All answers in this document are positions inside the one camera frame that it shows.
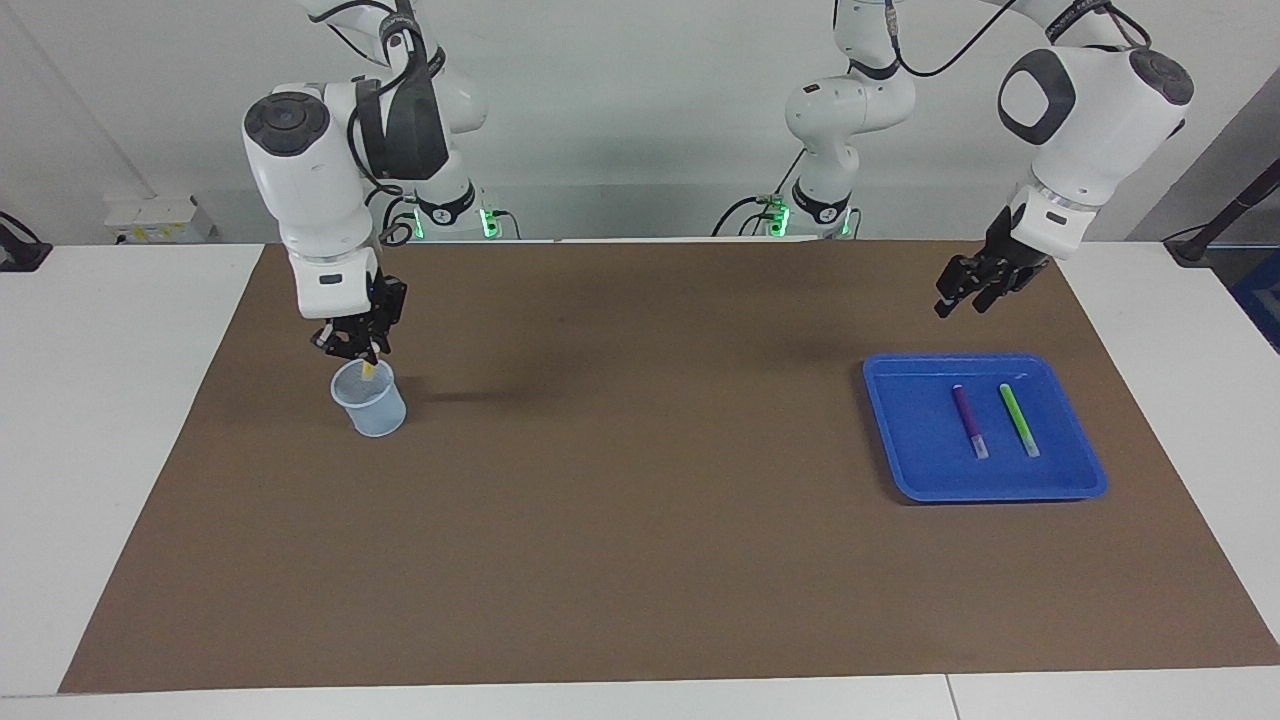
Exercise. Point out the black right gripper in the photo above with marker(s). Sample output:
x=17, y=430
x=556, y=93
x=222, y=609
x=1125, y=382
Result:
x=360, y=332

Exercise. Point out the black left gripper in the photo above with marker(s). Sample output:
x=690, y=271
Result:
x=1000, y=262

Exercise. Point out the purple pen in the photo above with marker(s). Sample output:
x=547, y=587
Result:
x=968, y=418

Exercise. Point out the green pen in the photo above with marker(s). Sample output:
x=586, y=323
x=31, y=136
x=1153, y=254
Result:
x=1018, y=418

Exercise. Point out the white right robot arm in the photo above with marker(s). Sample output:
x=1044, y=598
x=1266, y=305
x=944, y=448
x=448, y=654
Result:
x=310, y=190

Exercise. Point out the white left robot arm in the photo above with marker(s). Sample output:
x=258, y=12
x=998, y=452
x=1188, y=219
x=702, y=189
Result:
x=1090, y=110

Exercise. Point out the grey mesh pen cup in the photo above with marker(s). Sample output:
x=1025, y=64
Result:
x=375, y=412

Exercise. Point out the blue plastic tray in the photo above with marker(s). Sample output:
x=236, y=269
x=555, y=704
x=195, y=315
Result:
x=930, y=450

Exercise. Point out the black stand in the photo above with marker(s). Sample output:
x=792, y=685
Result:
x=1225, y=215

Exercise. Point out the blue crate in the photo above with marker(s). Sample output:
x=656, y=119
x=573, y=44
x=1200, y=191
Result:
x=1262, y=300

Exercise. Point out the brown table mat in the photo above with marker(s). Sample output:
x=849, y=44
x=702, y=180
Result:
x=640, y=520

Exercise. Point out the white wall socket box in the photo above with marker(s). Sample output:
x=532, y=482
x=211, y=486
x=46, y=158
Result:
x=160, y=220

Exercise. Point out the black clamp mount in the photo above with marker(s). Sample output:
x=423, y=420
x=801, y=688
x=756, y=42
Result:
x=20, y=252

